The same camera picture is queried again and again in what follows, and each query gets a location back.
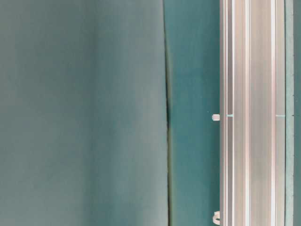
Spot large aluminium extrusion rail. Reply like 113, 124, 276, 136
219, 0, 285, 226

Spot translucent white zip tie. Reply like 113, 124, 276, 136
212, 114, 220, 121

